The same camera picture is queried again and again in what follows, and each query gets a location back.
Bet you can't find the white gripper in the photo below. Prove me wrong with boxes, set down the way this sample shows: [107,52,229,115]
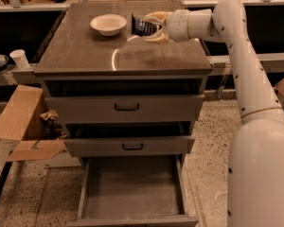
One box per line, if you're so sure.
[143,9,189,44]

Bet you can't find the dark blue snack bar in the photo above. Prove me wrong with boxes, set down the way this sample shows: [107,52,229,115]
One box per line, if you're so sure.
[132,15,162,37]

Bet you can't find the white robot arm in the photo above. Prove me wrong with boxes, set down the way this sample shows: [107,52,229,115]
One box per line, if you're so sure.
[144,0,284,227]

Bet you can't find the grey drawer cabinet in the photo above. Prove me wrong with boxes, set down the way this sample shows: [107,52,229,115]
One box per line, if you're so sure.
[33,0,213,227]

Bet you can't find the top grey drawer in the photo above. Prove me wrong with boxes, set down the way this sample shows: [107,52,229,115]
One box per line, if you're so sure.
[46,95,204,124]

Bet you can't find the grey drawer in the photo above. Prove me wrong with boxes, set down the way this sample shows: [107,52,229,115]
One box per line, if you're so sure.
[46,95,204,124]
[67,155,198,227]
[64,136,194,157]

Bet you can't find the middle grey drawer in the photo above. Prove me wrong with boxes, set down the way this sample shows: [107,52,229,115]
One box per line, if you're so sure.
[64,136,194,157]

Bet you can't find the bottom grey drawer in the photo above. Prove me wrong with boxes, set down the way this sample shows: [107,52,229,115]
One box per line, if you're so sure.
[67,155,198,227]

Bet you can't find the white bowl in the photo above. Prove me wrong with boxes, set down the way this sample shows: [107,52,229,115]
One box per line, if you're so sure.
[90,14,127,37]

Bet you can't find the white paper cup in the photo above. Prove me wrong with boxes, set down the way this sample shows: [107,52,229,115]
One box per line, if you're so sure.
[9,49,29,69]

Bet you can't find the open cardboard box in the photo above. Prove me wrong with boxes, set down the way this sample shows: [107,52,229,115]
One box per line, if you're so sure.
[0,84,67,163]

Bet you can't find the clear acrylic bracket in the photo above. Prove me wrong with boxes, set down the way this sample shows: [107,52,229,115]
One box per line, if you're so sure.
[216,62,232,100]

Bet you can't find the black top drawer handle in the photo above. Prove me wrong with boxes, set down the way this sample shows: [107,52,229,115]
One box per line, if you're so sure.
[114,103,140,112]

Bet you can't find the black drawer handle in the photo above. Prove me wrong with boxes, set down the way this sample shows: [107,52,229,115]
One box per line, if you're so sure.
[122,143,144,150]
[114,103,140,112]

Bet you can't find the grey metal rail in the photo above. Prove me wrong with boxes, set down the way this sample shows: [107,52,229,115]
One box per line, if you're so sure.
[207,53,284,76]

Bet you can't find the black middle drawer handle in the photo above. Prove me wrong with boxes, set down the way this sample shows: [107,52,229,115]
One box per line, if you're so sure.
[122,143,144,150]

